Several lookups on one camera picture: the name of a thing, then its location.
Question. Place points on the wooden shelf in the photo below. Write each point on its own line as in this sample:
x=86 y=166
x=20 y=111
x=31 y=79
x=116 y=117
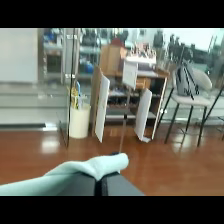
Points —
x=113 y=83

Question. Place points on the black-legged chair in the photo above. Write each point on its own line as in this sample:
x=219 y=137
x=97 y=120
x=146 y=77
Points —
x=188 y=100

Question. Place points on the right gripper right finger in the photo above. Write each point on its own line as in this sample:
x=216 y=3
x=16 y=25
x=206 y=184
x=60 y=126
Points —
x=116 y=186

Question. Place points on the grey backpack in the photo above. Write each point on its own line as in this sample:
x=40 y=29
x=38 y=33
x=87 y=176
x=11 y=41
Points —
x=185 y=81

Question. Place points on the white bucket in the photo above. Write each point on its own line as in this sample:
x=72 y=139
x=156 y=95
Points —
x=80 y=121

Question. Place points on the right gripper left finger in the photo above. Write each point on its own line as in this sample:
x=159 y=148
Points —
x=83 y=186

